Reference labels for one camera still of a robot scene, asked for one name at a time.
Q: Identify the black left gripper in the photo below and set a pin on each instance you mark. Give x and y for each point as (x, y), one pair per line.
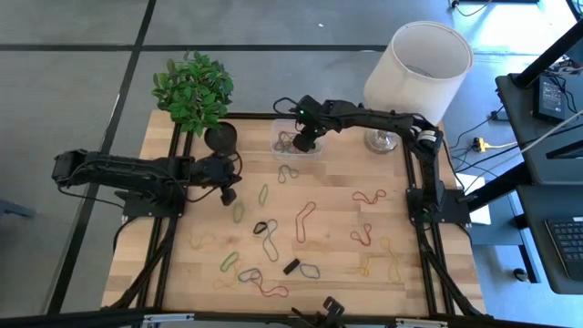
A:
(211, 171)

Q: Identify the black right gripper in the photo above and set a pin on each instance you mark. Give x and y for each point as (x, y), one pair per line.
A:
(306, 142)

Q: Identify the thin red rubber band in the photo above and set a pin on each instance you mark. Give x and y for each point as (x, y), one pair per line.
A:
(297, 230)
(364, 233)
(364, 197)
(263, 286)
(286, 135)

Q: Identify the thin teal rubber band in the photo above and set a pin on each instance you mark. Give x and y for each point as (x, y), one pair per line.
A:
(269, 233)
(290, 171)
(279, 146)

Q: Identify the wide black rubber band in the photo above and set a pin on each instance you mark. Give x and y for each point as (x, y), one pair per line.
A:
(256, 230)
(291, 266)

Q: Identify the yellow rubber band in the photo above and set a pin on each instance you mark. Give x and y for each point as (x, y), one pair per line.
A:
(385, 241)
(200, 246)
(225, 286)
(365, 271)

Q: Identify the blue rubber band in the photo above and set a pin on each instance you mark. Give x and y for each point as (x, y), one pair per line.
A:
(319, 273)
(241, 275)

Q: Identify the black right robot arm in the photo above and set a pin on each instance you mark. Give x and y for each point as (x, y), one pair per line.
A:
(378, 119)

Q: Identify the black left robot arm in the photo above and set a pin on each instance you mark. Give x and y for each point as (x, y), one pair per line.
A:
(118, 171)

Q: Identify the clear plastic bin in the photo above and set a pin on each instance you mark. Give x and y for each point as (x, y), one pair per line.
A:
(277, 125)

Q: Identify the green artificial plant black pot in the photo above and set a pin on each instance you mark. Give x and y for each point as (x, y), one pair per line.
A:
(196, 91)

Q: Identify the white shade silver table lamp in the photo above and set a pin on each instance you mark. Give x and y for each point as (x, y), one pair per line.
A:
(419, 73)

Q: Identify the yellow power plug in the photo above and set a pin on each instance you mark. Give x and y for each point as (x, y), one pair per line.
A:
(479, 145)

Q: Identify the white paper sheet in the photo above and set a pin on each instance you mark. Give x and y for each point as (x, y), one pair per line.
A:
(483, 216)

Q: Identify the black desk support beam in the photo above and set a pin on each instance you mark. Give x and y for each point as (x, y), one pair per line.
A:
(494, 184)

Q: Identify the black power adapter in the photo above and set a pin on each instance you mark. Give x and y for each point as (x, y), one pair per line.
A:
(497, 115)

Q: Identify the grey chair leg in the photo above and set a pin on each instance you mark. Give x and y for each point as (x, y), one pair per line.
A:
(16, 209)

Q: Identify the black device box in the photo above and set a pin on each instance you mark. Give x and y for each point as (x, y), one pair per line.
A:
(549, 98)

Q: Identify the black chair caster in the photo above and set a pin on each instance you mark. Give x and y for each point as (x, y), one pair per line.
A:
(520, 274)

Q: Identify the black stand pole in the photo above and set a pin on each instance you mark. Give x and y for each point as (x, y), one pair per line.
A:
(546, 57)

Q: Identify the black desk with keyboard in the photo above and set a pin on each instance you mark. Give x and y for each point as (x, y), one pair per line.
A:
(535, 255)

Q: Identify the black keyboard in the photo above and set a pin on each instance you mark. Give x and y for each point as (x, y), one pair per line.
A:
(569, 246)

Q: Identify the black aluminium frame rail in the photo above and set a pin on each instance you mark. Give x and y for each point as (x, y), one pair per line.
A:
(255, 116)
(173, 136)
(228, 319)
(408, 168)
(187, 141)
(436, 237)

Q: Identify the silver aluminium bracket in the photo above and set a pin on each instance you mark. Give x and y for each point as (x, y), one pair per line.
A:
(421, 323)
(168, 318)

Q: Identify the black diagonal frame strut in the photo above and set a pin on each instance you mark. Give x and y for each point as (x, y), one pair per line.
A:
(124, 296)
(463, 296)

